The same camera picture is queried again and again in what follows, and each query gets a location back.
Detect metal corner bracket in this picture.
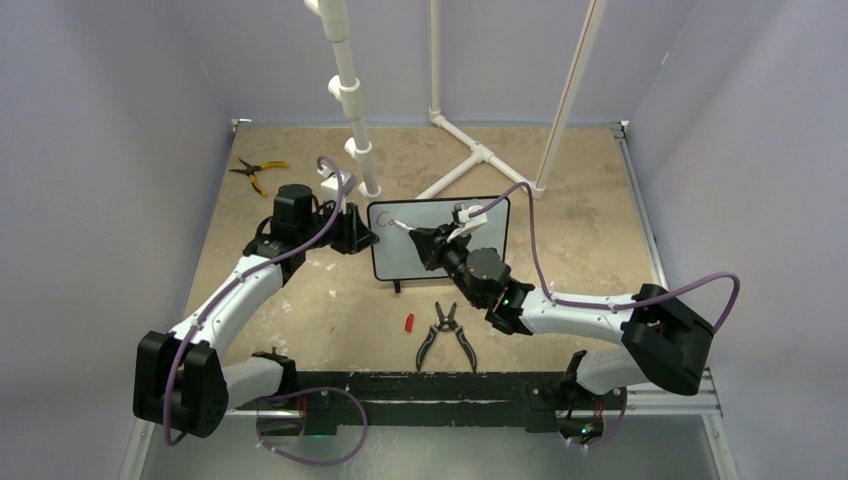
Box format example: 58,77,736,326
231,118,253,134

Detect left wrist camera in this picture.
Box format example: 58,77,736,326
317,166,359,201

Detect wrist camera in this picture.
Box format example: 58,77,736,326
317,166,359,201
447,202,488,242

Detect black framed whiteboard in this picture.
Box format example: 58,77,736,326
366,195,511,281

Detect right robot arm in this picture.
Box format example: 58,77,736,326
408,225,714,407

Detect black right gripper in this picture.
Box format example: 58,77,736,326
413,221,485,307

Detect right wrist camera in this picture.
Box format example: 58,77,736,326
447,202,488,242

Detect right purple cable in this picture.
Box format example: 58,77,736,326
480,182,742,336

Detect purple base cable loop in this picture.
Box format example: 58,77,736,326
254,387,369,469

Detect yellow handled needle-nose pliers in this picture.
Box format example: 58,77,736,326
229,158,290,198

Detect white PVC pipe frame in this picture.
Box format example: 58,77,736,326
304,0,608,199

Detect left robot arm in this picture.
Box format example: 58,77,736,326
132,184,379,438

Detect black grey wire stripper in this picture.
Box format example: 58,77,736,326
415,301,479,374

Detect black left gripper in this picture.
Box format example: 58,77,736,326
299,197,378,254

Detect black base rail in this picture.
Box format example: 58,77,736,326
245,368,605,442

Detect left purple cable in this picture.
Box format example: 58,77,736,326
162,155,346,448

